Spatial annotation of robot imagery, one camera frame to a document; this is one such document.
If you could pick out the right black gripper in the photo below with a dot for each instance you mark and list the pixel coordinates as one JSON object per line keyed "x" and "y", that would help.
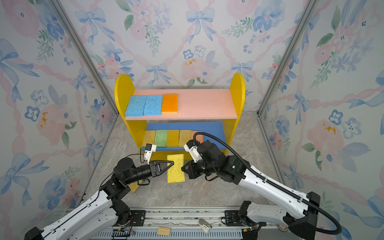
{"x": 192, "y": 172}

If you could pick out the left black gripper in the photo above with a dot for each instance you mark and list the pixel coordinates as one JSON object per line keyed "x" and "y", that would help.
{"x": 154, "y": 168}

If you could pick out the bright yellow sponge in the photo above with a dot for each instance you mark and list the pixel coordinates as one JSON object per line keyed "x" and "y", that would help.
{"x": 175, "y": 173}

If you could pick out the green sponge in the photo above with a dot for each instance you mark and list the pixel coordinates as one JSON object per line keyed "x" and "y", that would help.
{"x": 161, "y": 138}

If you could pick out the dull yellow sponge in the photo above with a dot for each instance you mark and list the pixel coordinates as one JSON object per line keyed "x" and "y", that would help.
{"x": 149, "y": 137}

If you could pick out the deep yellow sponge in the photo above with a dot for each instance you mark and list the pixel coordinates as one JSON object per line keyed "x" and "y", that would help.
{"x": 173, "y": 139}

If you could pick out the tan yellow sponge front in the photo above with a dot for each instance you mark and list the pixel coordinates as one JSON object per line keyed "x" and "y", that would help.
{"x": 184, "y": 137}

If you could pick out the light orange sponge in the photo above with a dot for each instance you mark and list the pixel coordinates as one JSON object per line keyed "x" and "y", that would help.
{"x": 199, "y": 138}

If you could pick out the blue sponge front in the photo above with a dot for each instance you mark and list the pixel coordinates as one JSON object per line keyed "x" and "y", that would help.
{"x": 153, "y": 105}

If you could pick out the blue sponge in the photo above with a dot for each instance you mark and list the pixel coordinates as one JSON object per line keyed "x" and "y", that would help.
{"x": 153, "y": 105}
{"x": 136, "y": 106}

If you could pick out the dark orange sponge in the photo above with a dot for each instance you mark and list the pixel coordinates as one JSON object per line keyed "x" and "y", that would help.
{"x": 169, "y": 104}

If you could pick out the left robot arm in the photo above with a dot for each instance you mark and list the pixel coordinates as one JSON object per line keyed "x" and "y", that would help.
{"x": 105, "y": 208}

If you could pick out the yellow shelf pink blue boards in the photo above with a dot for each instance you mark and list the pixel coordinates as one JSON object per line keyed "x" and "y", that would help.
{"x": 213, "y": 111}

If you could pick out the metal clip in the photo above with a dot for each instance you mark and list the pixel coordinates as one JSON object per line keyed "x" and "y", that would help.
{"x": 205, "y": 226}

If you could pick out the small wooden block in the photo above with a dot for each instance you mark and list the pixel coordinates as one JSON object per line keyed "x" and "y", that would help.
{"x": 162, "y": 231}

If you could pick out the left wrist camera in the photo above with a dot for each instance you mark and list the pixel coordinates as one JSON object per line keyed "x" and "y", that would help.
{"x": 149, "y": 149}

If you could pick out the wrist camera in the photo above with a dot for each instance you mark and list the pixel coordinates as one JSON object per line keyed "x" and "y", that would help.
{"x": 149, "y": 149}
{"x": 191, "y": 148}

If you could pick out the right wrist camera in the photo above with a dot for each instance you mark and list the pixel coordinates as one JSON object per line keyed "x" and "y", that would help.
{"x": 191, "y": 148}

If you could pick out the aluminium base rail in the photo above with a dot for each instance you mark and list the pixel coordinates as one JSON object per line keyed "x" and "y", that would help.
{"x": 184, "y": 224}

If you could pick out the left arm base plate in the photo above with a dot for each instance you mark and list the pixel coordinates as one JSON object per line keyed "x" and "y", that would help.
{"x": 133, "y": 218}

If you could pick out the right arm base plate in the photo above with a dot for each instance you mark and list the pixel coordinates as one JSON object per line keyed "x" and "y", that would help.
{"x": 231, "y": 218}

